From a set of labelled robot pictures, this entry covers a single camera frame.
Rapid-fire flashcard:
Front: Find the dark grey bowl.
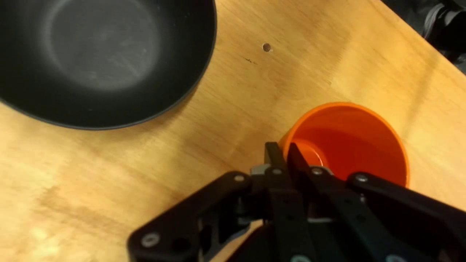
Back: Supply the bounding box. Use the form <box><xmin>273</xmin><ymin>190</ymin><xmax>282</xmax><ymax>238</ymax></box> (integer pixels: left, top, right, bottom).
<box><xmin>0</xmin><ymin>0</ymin><xmax>218</xmax><ymax>132</ymax></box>

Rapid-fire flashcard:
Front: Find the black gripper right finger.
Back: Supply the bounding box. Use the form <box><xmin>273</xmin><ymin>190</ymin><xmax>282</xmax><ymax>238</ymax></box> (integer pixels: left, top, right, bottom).
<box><xmin>286</xmin><ymin>142</ymin><xmax>466</xmax><ymax>262</ymax></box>

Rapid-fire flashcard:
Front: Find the orange plastic cup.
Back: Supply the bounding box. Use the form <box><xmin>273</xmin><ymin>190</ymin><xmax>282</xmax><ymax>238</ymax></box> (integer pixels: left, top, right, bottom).
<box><xmin>279</xmin><ymin>101</ymin><xmax>412</xmax><ymax>190</ymax></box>

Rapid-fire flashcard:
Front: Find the black equipment with cables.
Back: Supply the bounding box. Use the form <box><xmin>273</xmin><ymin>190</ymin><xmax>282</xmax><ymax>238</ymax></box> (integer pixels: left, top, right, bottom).
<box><xmin>380</xmin><ymin>0</ymin><xmax>466</xmax><ymax>76</ymax></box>

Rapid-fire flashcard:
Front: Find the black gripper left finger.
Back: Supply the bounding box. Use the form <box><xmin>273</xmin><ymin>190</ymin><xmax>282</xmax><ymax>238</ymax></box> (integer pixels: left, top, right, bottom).
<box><xmin>126</xmin><ymin>142</ymin><xmax>318</xmax><ymax>262</ymax></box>

